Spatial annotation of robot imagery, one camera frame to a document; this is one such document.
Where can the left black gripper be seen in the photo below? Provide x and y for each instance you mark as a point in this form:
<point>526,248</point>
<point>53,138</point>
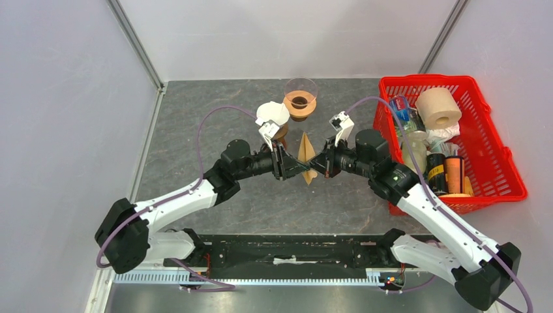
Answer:
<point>284,165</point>

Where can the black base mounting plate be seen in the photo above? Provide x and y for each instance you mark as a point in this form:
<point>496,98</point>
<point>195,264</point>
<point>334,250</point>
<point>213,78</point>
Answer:
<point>290,256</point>

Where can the beige toilet paper roll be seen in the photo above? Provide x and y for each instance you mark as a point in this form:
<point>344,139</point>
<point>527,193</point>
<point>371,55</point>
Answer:
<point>437,108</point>

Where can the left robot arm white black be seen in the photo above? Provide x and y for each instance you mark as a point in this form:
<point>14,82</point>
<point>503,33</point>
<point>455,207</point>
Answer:
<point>131,233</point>

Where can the white paper coffee filter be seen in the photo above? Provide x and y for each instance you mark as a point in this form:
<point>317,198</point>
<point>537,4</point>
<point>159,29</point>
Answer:
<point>276,112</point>

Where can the black cylindrical can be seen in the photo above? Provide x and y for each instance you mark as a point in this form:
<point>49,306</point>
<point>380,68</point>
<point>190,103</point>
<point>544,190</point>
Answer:
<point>436,173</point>

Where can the orange cylindrical can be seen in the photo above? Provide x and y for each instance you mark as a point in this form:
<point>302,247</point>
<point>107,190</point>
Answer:
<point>454,170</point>

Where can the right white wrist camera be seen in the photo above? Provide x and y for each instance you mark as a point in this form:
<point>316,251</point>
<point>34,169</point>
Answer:
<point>343,125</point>

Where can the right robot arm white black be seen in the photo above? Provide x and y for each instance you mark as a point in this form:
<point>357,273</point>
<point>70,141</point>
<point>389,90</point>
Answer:
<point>477,266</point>

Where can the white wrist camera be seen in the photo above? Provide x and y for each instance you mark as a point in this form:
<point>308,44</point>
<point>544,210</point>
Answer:
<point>267,131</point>
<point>343,125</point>

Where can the blue snack packet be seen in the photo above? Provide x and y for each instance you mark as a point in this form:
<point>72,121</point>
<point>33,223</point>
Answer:
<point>401,107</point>

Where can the amber glass carafe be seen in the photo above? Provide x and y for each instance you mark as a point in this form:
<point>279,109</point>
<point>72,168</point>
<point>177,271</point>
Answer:
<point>283,141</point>

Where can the pale green bottle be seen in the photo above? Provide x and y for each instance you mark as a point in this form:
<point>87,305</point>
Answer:
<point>419,151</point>

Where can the red plastic basket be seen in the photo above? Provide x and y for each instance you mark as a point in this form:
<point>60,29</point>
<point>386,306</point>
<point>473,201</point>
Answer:
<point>489,163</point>

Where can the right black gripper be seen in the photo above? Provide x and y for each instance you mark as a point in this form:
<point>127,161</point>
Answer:
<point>325,162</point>

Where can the light wooden ring holder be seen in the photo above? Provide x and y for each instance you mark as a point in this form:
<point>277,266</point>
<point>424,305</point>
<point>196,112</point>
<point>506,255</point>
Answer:
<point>300,108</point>

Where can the crumpled white paper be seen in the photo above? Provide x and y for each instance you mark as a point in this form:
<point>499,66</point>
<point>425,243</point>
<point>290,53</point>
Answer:
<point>435,137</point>

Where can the brown paper coffee filter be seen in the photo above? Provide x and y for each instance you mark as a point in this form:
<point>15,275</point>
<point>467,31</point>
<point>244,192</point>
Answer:
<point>306,153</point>

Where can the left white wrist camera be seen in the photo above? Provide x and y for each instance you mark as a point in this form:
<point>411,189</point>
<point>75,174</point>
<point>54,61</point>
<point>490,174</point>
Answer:
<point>267,131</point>

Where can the green patterned packet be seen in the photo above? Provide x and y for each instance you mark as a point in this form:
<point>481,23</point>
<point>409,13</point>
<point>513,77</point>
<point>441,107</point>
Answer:
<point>414,127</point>

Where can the dark wooden ring holder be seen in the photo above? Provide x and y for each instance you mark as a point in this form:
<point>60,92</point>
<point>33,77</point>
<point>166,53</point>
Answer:
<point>283,130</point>

